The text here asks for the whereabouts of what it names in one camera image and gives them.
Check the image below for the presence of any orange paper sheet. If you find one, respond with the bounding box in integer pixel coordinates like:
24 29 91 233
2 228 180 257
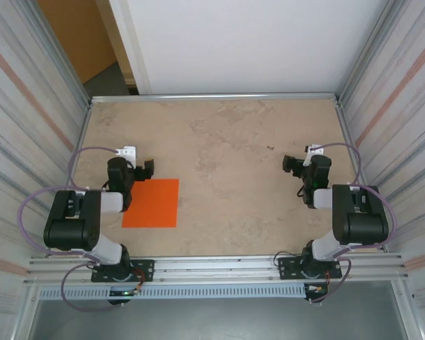
121 178 180 228

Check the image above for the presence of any grey metal sheet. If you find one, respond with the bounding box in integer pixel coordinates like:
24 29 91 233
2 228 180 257
28 281 410 340

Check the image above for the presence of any translucent corrugated side panel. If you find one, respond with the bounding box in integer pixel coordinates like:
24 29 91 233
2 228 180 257
334 0 425 305
0 0 93 305

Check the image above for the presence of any small black controller board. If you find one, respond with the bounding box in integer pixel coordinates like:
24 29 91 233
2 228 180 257
303 283 327 304
108 287 132 306

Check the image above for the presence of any brown wooden door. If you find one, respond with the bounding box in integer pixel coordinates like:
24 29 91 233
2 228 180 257
38 0 120 86

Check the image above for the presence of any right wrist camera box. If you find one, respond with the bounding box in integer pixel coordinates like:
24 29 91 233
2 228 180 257
302 144 326 167

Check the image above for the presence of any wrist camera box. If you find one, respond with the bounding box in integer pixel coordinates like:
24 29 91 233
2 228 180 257
115 145 137 159
302 144 326 167

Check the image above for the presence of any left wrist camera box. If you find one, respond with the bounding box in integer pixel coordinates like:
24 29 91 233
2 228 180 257
115 145 137 159

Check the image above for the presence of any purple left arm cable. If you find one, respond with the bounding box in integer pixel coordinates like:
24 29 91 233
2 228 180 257
18 145 123 313

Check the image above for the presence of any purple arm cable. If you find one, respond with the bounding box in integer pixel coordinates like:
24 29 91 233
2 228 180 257
18 145 123 313
310 142 398 305

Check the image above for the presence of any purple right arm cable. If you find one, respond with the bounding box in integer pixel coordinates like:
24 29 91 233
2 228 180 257
310 142 398 305

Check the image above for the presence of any aluminium table side rail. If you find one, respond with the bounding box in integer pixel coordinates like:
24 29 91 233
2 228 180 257
48 100 94 258
334 98 389 253

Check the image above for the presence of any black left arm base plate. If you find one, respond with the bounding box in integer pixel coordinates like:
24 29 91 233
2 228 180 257
91 259 155 283

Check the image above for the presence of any aluminium table end rail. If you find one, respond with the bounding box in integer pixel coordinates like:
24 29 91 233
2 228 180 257
89 92 342 105

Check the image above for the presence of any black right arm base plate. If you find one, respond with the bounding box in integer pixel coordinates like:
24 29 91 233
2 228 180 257
278 255 343 281

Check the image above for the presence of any long aluminium mounting rail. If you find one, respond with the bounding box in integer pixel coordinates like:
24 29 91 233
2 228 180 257
23 251 411 285

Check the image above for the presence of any white door frame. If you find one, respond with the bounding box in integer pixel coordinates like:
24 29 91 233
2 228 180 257
108 0 153 96

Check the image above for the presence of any grey slotted cable duct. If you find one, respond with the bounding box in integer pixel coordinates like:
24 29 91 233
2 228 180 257
38 285 308 300

